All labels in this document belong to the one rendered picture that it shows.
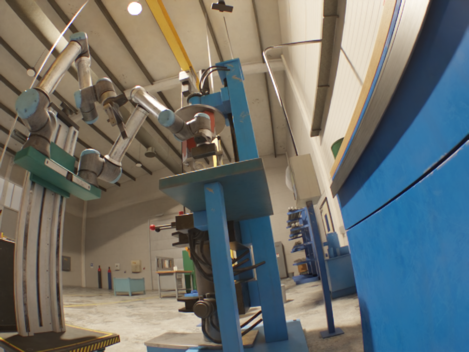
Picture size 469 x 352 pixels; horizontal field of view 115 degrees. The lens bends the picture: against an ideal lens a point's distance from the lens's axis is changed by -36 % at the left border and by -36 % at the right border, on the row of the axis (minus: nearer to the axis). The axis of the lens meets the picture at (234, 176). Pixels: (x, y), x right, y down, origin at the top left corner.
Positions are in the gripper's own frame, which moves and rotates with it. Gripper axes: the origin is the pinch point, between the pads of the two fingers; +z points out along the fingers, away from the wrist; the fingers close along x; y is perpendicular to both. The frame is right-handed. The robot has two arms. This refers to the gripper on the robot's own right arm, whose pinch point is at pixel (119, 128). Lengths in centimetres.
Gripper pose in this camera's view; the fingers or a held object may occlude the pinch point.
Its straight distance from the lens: 111.8
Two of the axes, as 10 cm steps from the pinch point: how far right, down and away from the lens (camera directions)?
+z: 5.1, 8.3, -2.4
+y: -8.6, 4.8, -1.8
